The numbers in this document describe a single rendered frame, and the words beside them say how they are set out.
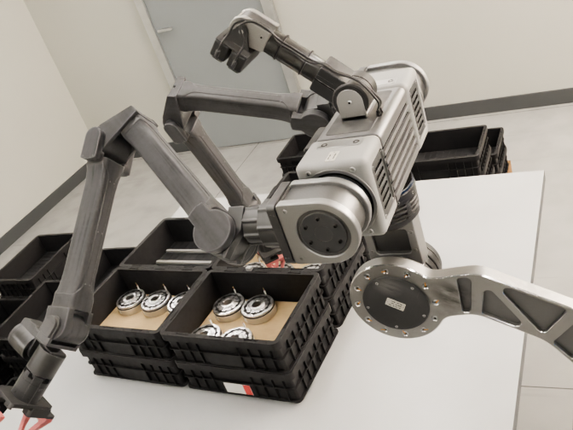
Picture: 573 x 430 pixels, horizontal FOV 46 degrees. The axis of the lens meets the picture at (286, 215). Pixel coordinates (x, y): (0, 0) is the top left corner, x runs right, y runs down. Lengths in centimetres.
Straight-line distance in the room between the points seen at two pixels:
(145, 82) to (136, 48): 29
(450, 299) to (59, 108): 504
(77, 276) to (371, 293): 59
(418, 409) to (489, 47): 321
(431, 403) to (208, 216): 87
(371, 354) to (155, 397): 67
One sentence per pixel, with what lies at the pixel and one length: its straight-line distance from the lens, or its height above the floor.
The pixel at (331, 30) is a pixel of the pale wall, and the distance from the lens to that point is 482.
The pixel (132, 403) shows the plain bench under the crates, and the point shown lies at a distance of 218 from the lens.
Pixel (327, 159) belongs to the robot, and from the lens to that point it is 113.
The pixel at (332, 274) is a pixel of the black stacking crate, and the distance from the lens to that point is 201.
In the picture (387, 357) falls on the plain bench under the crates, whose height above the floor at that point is 70.
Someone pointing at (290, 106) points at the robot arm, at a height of 147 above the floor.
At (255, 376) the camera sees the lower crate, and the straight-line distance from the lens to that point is 188.
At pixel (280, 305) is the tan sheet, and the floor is 83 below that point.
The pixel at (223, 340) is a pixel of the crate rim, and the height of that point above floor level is 93.
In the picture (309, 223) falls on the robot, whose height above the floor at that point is 147.
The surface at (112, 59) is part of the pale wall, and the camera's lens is 577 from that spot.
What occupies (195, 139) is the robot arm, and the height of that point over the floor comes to 141.
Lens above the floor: 201
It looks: 28 degrees down
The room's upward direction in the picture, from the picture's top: 20 degrees counter-clockwise
